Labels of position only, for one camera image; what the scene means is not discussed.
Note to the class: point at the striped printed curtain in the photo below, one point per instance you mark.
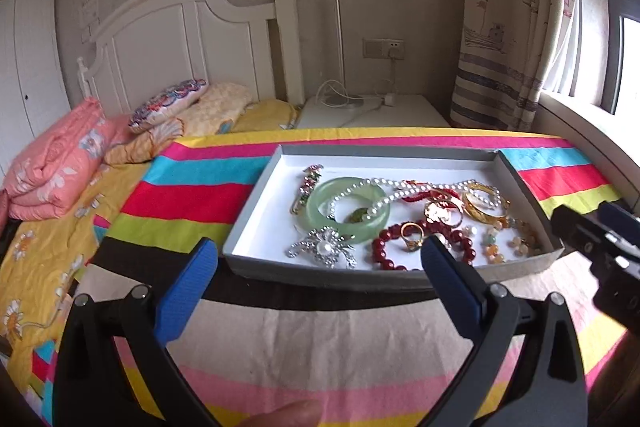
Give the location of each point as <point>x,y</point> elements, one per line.
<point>500,32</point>

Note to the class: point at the beige patterned blanket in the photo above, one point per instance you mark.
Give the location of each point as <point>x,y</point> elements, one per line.
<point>220,102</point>

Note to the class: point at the white cardboard box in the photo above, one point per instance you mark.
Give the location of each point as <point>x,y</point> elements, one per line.
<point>260,237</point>

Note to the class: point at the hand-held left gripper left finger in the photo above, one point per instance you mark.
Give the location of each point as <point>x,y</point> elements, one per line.
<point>185,292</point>

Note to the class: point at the person's left hand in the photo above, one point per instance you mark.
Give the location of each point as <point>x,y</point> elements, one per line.
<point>285,414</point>

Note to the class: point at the yellow floral bed sheet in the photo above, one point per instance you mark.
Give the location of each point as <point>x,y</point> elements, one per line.
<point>45,267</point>

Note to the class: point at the beige kraft paper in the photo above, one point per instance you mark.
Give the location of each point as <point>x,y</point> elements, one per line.
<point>325,342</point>

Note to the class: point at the white charger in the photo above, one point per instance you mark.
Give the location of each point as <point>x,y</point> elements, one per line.
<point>390,99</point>

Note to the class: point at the green jade pendant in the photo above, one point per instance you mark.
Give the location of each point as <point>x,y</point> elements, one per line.
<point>358,215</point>

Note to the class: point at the pink floral quilt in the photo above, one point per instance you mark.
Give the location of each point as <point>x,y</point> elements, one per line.
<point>55,157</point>

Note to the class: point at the embroidered patterned pillow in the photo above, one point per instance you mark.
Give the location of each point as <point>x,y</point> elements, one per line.
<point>167,102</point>

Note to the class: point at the white wardrobe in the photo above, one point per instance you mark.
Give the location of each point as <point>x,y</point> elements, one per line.
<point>30,67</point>

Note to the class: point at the window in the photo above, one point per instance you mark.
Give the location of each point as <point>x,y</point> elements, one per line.
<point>627,57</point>

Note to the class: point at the gold bangle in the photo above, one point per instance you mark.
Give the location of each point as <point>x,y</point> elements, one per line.
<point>480,209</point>

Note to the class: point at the white bed headboard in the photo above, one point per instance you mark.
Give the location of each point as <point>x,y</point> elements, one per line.
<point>160,42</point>

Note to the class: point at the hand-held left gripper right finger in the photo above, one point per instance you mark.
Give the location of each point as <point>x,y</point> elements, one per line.
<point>450,289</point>

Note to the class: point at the beige wall switch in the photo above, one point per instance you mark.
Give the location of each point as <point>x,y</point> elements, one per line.
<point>373,48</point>

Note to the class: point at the white windowsill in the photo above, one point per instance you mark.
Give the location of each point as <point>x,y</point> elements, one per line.
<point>580,132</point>

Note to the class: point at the silver pearl flower brooch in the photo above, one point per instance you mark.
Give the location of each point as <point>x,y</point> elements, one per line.
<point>320,247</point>

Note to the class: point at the white wall socket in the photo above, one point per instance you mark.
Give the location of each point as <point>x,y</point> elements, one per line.
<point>394,48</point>

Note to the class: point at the colourful gem brooch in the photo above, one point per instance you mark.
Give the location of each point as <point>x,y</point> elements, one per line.
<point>307,187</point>

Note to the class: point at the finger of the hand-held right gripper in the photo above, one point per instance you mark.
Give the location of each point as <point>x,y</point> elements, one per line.
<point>575,227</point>
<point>617,214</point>

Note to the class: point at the colourful striped towel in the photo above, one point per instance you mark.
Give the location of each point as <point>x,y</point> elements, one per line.
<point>200,187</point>

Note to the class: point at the green jade bangle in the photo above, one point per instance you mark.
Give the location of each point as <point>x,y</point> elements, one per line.
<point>320,219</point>

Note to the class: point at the white nightstand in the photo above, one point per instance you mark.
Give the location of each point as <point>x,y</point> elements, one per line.
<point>400,114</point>

